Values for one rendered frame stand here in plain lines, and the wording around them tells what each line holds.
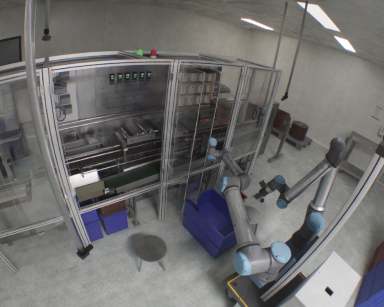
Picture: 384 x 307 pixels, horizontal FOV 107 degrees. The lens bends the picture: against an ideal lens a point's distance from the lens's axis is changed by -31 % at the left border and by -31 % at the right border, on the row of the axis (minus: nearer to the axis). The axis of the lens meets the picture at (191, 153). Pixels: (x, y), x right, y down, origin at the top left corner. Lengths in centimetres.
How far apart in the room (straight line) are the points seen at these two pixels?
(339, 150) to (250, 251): 83
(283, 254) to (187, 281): 112
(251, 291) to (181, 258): 82
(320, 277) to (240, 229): 68
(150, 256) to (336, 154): 169
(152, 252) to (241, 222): 96
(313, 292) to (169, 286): 128
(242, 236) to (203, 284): 98
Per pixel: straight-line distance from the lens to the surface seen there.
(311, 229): 164
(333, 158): 140
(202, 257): 228
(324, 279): 158
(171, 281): 212
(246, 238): 128
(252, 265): 121
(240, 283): 187
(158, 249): 199
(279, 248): 131
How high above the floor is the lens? 195
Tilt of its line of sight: 32 degrees down
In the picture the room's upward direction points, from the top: 9 degrees clockwise
